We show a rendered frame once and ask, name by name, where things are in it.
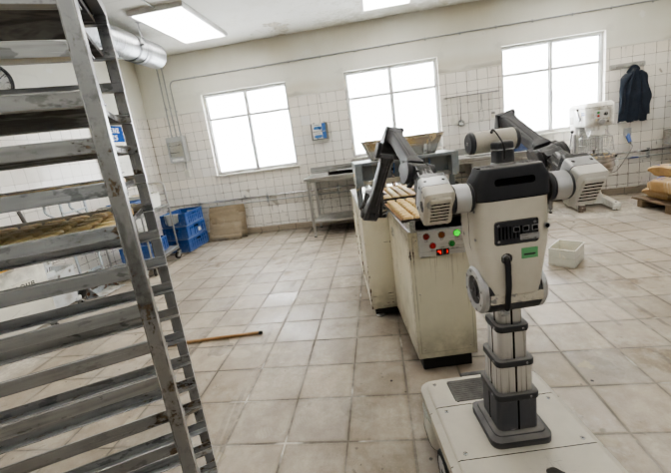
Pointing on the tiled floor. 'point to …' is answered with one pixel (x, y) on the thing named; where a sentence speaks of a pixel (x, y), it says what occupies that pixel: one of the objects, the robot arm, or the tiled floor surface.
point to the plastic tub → (566, 253)
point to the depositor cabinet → (375, 260)
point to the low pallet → (652, 203)
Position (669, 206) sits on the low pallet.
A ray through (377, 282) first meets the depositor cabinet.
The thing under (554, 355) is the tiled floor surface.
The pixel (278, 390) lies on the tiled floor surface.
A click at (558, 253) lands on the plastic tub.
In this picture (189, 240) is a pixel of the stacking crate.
